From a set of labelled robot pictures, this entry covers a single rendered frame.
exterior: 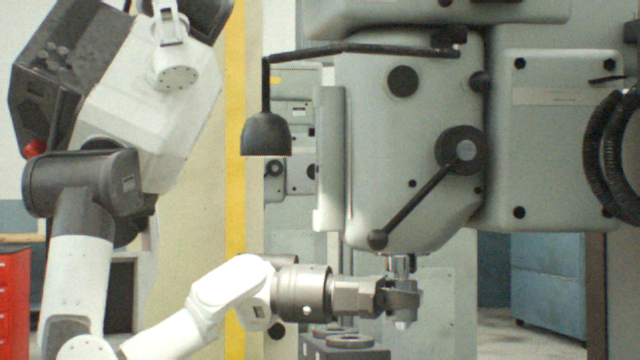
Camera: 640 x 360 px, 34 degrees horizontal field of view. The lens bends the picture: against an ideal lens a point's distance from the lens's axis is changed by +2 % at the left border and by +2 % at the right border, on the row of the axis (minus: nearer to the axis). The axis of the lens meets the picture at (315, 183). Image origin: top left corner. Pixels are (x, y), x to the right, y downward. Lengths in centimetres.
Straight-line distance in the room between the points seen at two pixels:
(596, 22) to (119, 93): 73
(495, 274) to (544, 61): 992
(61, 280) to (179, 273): 167
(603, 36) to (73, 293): 83
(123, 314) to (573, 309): 708
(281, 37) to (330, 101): 927
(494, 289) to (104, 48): 983
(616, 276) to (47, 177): 90
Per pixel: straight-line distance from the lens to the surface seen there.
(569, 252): 888
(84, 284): 152
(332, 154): 145
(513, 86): 144
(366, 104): 141
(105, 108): 164
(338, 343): 184
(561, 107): 146
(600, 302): 175
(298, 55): 134
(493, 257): 1132
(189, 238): 317
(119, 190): 156
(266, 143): 136
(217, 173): 318
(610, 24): 152
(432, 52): 133
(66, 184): 157
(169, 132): 164
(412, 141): 141
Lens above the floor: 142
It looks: level
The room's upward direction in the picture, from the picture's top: straight up
